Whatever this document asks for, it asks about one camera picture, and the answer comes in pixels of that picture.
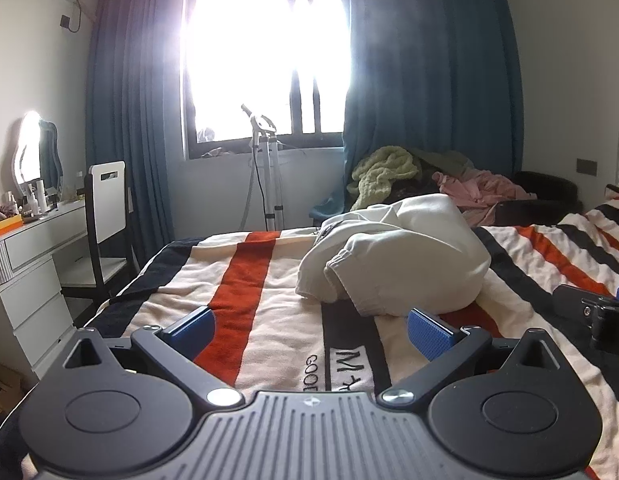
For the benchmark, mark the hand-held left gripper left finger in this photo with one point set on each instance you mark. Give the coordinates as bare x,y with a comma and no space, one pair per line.
192,332

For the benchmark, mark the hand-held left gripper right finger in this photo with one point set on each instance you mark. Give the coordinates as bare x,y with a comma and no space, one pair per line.
432,335

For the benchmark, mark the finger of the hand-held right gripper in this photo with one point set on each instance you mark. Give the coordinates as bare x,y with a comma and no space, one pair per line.
574,297

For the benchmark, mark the white pants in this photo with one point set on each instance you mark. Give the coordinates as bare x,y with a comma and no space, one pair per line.
414,260

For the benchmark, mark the pink clothes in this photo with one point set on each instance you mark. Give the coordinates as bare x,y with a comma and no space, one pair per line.
479,190

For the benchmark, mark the dark clothes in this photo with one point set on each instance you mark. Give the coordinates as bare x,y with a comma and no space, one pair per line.
439,160

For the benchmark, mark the striped blanket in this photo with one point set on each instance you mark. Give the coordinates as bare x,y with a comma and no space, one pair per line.
284,310

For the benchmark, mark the black armchair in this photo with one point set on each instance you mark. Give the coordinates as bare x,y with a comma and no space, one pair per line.
544,185

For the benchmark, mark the white and black chair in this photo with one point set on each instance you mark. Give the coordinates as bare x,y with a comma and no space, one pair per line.
106,210

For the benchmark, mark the blue stool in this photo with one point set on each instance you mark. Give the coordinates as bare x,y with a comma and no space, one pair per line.
334,210

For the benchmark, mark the white dressing table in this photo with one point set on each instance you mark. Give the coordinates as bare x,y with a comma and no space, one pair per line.
34,310

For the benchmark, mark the green knitted blanket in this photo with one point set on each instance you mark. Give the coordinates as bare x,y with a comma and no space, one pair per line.
384,170

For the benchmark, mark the cardboard box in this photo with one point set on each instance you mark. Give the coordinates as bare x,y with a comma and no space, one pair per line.
4,385

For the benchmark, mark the blue curtain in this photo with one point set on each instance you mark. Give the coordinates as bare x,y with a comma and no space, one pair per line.
429,85
134,135

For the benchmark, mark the orange box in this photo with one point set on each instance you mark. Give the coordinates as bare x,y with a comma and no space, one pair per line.
4,226

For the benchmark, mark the garment steamer stand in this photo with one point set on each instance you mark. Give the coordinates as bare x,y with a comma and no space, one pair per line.
262,125

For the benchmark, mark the wavy framed vanity mirror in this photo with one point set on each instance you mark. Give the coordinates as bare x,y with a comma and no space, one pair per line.
26,150

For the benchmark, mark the window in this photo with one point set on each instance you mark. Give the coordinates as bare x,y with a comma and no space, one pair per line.
249,60

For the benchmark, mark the dark wall switch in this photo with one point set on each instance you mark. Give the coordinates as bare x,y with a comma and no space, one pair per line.
587,167

